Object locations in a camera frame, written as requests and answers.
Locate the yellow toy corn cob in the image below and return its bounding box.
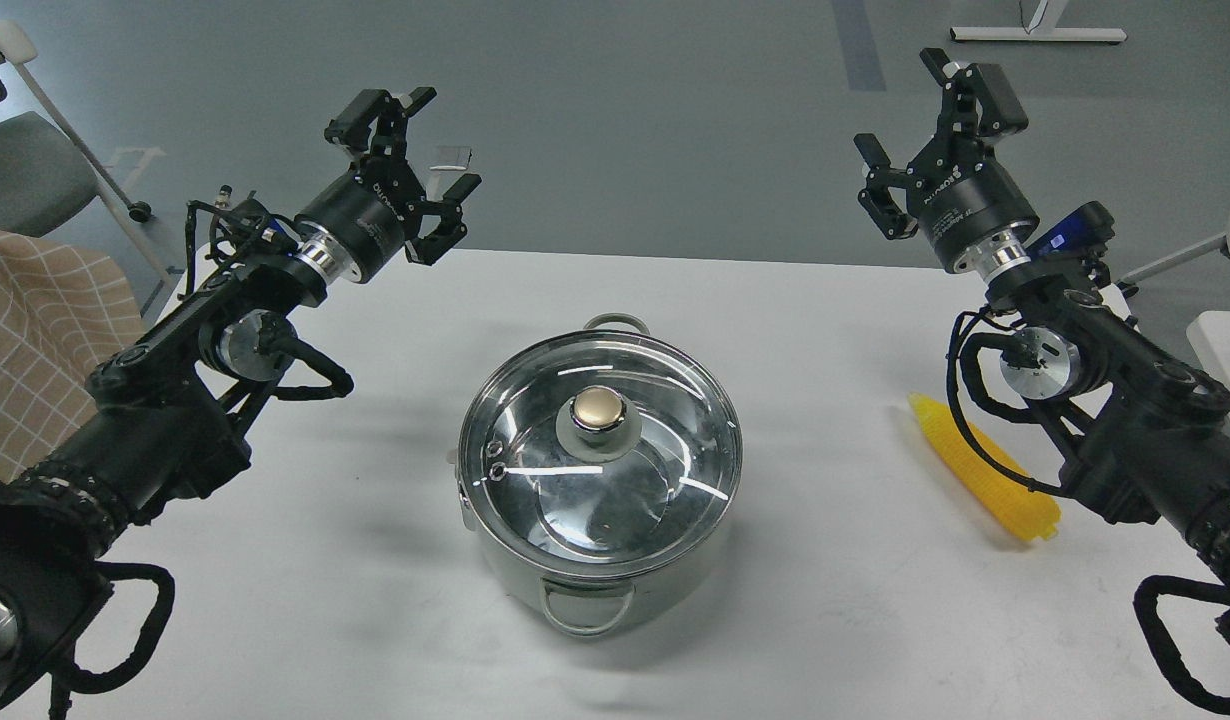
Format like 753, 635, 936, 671
907, 393, 1061, 543

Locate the glass pot lid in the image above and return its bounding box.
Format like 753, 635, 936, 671
458, 331, 744, 583

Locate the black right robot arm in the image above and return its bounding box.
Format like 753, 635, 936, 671
854, 47, 1230, 716

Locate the stainless steel pot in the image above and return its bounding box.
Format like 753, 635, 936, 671
449, 313, 744, 638

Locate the white desk leg base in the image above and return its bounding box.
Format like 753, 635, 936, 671
948, 1, 1128, 46

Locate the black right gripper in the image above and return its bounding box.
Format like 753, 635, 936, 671
854, 47, 1039, 273

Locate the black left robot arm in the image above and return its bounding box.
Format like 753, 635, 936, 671
0, 87, 481, 719

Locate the beige checkered cloth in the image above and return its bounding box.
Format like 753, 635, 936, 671
0, 231, 145, 480

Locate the grey office chair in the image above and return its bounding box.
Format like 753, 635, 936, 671
0, 20, 173, 284

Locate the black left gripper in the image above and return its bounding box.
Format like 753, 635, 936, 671
295, 87, 482, 284

